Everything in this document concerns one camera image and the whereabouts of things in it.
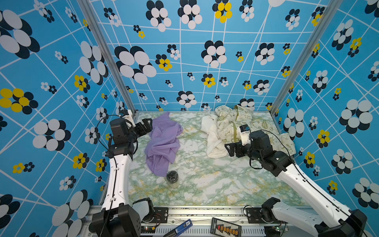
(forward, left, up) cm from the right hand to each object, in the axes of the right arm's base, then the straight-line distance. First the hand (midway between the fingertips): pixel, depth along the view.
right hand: (233, 143), depth 76 cm
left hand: (+8, +46, +8) cm, 47 cm away
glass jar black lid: (-14, +32, -11) cm, 37 cm away
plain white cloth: (+9, +7, -19) cm, 22 cm away
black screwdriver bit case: (-35, +7, -19) cm, 40 cm away
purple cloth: (+9, +41, -14) cm, 44 cm away
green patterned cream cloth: (+31, -5, -15) cm, 35 cm away
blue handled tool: (-36, +27, -17) cm, 48 cm away
